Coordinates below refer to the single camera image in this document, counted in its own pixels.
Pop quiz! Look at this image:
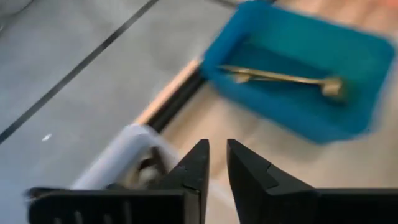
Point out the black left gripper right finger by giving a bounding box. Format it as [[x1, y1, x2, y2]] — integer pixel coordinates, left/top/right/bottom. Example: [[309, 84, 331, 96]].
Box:
[[226, 138, 320, 224]]

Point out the teal plastic bin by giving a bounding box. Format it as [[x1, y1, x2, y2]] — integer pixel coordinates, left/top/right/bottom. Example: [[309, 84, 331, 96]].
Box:
[[200, 0, 396, 146]]

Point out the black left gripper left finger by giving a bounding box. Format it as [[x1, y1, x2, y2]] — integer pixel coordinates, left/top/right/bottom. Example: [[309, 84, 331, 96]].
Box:
[[155, 139, 210, 224]]

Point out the clear plastic bin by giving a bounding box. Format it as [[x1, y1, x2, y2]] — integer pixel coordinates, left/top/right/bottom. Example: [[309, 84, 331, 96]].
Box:
[[70, 123, 183, 191]]

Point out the black aluminium table frame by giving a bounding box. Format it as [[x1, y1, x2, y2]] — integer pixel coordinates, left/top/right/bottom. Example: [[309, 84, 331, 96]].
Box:
[[147, 70, 208, 133]]

